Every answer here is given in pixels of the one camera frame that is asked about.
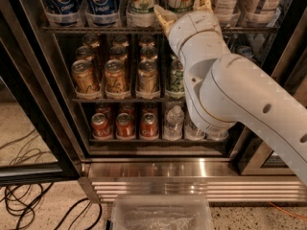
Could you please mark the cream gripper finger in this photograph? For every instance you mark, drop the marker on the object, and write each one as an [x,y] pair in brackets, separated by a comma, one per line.
[203,5]
[166,19]

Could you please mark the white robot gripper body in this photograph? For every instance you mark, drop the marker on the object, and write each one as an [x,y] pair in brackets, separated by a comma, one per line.
[191,26]

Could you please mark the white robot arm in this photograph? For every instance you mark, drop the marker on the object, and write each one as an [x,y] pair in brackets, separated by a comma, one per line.
[222,88]

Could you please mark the gold can front right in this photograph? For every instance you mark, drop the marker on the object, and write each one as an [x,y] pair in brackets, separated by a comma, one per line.
[147,76]

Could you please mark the gold can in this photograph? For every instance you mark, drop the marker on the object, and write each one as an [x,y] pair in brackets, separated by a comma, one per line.
[147,76]
[116,81]
[84,77]

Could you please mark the green can front left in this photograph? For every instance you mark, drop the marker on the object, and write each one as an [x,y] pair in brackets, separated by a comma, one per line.
[175,79]

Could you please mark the gold can front middle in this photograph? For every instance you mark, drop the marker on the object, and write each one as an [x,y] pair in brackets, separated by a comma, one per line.
[116,81]

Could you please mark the gold can front left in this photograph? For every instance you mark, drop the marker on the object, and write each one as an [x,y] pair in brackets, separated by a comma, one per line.
[84,77]

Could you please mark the orange can front right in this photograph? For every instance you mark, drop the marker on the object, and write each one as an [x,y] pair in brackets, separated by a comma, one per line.
[148,125]

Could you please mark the orange can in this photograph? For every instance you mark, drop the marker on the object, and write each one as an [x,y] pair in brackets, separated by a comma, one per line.
[100,125]
[124,125]
[148,125]

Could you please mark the orange can front middle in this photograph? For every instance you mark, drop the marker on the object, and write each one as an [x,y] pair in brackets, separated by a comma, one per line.
[124,125]

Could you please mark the orange can front left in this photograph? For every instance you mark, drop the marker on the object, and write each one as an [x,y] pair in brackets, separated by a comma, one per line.
[100,125]

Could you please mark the steel fridge base grille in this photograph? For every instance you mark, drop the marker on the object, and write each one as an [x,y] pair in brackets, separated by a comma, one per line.
[103,180]

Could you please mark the open fridge glass door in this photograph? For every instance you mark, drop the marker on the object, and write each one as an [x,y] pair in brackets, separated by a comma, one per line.
[34,71]

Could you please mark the clear plastic bin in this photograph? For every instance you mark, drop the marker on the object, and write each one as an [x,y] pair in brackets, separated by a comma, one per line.
[161,212]

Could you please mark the top wire shelf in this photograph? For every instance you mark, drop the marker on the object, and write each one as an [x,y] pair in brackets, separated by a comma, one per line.
[151,30]

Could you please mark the wire shelf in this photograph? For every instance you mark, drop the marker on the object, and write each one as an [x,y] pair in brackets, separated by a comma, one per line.
[129,100]
[158,142]
[151,30]

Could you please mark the middle wire shelf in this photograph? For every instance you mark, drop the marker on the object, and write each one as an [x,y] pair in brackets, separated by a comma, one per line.
[129,100]

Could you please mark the bottom wire shelf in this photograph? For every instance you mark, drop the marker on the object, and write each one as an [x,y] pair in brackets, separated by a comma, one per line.
[158,142]

